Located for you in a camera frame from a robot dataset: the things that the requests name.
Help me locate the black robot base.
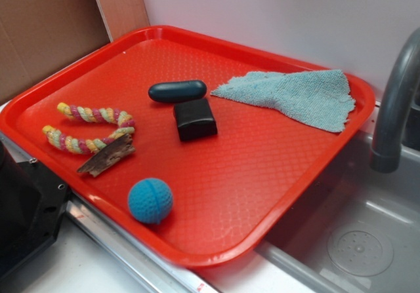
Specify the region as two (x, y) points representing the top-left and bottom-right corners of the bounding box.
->
(1, 144), (71, 279)

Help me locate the light blue cloth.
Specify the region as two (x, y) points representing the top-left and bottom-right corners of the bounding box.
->
(211, 69), (356, 133)

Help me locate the red plastic tray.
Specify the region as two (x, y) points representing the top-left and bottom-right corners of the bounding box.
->
(1, 26), (375, 269)

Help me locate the black rectangular block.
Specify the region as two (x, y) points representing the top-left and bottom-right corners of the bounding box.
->
(173, 98), (218, 142)

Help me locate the dark teal capsule object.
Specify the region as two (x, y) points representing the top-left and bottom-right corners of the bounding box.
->
(148, 80), (207, 103)

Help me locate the blue textured ball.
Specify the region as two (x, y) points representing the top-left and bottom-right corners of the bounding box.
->
(127, 178), (173, 224)

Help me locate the brown driftwood piece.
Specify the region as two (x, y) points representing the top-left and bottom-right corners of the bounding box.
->
(77, 134), (136, 178)

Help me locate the light wooden board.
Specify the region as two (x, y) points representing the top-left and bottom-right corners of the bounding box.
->
(96, 0), (150, 41)

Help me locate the grey plastic sink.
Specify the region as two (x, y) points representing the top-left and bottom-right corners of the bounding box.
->
(257, 115), (419, 292)

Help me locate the grey faucet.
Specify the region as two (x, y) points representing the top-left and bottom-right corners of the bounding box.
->
(369, 29), (419, 173)

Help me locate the brown cardboard panel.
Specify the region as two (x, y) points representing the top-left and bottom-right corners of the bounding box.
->
(1, 0), (109, 103)

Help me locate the multicolour rope toy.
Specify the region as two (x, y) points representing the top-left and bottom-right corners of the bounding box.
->
(42, 102), (136, 155)

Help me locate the aluminium rail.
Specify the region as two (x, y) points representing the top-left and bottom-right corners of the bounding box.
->
(0, 132), (217, 293)

